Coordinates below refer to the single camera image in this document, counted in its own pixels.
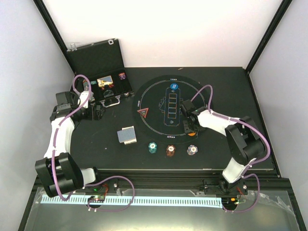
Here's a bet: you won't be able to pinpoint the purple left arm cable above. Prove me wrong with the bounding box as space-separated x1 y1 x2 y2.
52 75 135 213

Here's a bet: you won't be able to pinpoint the blue small blind button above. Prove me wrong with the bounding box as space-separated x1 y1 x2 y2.
170 83 179 91

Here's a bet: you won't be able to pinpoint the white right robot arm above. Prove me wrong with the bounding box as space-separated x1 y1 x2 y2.
180 100 270 194

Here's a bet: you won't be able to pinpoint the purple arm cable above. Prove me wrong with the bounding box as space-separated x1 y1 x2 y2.
190 84 271 214
52 75 135 213

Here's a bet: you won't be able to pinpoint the red triangular dealer button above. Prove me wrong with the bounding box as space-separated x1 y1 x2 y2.
137 108 149 118

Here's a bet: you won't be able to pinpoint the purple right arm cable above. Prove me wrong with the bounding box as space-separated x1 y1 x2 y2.
190 84 271 214

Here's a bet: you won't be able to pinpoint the orange poker chip stack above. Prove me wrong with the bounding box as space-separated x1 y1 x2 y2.
166 145 176 156

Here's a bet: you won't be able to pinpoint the purple chips in case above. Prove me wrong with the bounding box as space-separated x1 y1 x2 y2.
118 73 127 80

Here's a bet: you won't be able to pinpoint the white slotted cable duct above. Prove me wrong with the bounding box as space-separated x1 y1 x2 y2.
40 194 222 208

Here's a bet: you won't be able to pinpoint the round black poker mat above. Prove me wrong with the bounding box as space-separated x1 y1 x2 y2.
132 75 210 146

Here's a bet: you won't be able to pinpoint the chip row in case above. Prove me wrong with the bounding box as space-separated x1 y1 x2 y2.
82 79 90 91

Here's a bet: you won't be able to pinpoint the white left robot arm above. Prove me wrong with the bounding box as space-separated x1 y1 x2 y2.
35 90 104 197

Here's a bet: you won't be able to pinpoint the green poker chip stack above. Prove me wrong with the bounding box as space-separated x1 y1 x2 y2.
148 142 157 154

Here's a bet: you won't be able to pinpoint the black aluminium poker case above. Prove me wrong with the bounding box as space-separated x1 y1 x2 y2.
66 38 133 107

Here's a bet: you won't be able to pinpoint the blue white poker chip stack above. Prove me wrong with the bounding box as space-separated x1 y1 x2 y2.
187 145 198 155

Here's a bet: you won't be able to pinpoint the card box in case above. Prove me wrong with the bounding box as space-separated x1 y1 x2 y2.
97 75 114 88

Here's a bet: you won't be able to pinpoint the blue backed card deck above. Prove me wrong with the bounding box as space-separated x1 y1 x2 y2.
117 126 137 145

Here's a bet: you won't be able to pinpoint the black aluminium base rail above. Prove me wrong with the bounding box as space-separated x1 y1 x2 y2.
74 168 248 195

